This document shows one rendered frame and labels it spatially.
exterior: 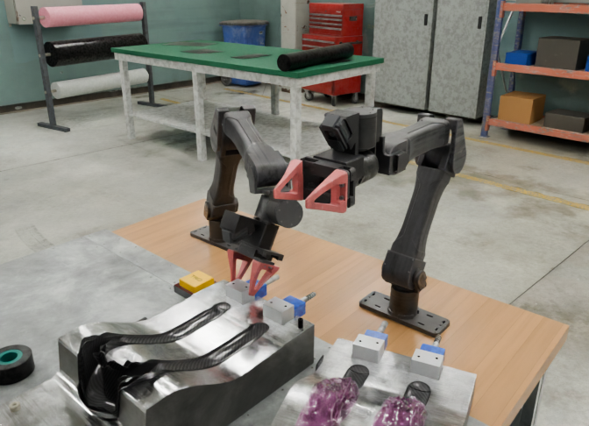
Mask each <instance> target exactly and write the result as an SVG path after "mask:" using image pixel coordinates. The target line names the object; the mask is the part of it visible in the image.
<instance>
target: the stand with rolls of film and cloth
mask: <svg viewBox="0 0 589 426"><path fill-rule="evenodd" d="M31 12H32V22H33V27H34V32H35V38H36V43H37V48H38V54H39V64H40V69H41V74H42V80H43V85H44V91H45V97H46V107H47V112H48V117H49V123H50V124H49V123H44V122H39V123H38V126H39V127H44V128H47V129H52V130H56V131H64V132H69V131H70V128H68V127H65V126H60V125H57V124H56V119H55V114H54V107H53V98H52V94H53V96H54V97H55V98H56V99H61V98H65V97H70V96H78V95H84V94H88V93H94V92H98V91H103V90H108V89H117V88H122V84H121V76H120V72H116V73H111V74H105V75H95V76H89V77H83V78H78V79H72V80H66V81H61V82H53V83H52V85H51V87H50V81H49V75H48V70H47V64H48V65H49V66H50V67H59V66H66V65H73V64H80V63H86V62H93V61H100V60H112V59H115V54H114V53H113V52H112V51H111V48H112V47H121V46H140V45H150V44H149V34H148V24H147V15H146V6H145V2H140V5H139V4H103V5H81V6H59V7H42V8H40V9H39V10H38V6H31ZM140 20H142V30H143V34H142V33H133V34H123V35H114V36H104V37H94V38H86V39H67V40H57V41H48V42H46V43H45V44H44V43H43V37H42V31H41V26H40V24H42V25H43V26H44V27H45V28H47V27H59V26H71V25H95V24H108V23H120V22H132V21H140ZM145 65H146V70H145V69H144V68H139V69H133V70H128V71H129V79H130V86H131V85H136V84H141V83H146V82H147V84H148V94H149V102H145V101H138V104H141V105H146V106H152V107H157V108H158V107H162V106H167V104H162V103H156V102H155V100H154V91H153V72H152V65H147V64H145Z"/></svg>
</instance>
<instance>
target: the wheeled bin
mask: <svg viewBox="0 0 589 426"><path fill-rule="evenodd" d="M219 25H220V26H222V27H223V34H224V42H229V43H238V44H247V45H255V46H265V36H266V25H269V22H268V21H266V20H256V19H237V20H226V21H222V22H219ZM221 82H222V84H223V85H224V86H229V85H231V83H232V84H237V85H244V86H249V85H253V84H258V83H261V82H255V81H248V80H243V79H237V78H231V77H225V76H221Z"/></svg>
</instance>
